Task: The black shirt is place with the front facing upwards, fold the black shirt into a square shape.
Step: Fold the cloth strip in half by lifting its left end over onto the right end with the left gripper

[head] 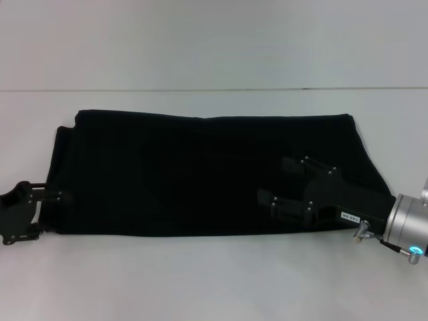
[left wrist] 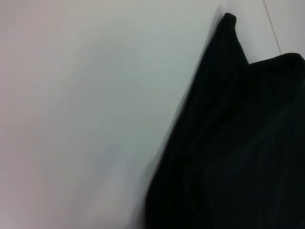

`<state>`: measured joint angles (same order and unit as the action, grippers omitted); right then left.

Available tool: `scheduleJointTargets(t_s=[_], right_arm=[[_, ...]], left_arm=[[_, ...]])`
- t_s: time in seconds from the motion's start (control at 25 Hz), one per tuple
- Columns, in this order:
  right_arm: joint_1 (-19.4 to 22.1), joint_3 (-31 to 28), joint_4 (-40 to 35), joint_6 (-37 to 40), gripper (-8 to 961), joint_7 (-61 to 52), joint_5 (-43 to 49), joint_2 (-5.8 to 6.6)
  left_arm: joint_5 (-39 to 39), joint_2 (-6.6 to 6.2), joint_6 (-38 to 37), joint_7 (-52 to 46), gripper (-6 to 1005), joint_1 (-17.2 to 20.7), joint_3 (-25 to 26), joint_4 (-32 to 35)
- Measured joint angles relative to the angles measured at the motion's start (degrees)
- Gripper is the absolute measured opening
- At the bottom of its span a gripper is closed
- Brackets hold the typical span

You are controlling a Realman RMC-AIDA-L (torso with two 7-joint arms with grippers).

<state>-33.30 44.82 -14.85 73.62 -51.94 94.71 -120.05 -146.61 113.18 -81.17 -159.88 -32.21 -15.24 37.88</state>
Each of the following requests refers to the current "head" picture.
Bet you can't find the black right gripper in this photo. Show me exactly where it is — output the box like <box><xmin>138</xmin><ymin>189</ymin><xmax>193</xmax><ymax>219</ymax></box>
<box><xmin>256</xmin><ymin>154</ymin><xmax>398</xmax><ymax>234</ymax></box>

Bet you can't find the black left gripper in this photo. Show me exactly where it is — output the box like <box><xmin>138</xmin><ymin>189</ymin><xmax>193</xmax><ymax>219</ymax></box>
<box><xmin>0</xmin><ymin>180</ymin><xmax>74</xmax><ymax>246</ymax></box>

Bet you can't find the black t-shirt with FREE print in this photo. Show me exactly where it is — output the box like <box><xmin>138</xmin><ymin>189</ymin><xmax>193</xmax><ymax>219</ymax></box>
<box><xmin>41</xmin><ymin>108</ymin><xmax>399</xmax><ymax>237</ymax></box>

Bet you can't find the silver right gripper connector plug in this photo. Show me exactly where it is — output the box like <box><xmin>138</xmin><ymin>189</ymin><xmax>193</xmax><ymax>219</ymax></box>
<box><xmin>351</xmin><ymin>219</ymin><xmax>372</xmax><ymax>243</ymax></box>

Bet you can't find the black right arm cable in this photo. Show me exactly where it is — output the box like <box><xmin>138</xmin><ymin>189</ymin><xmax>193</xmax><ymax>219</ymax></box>
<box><xmin>368</xmin><ymin>229</ymin><xmax>415</xmax><ymax>257</ymax></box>

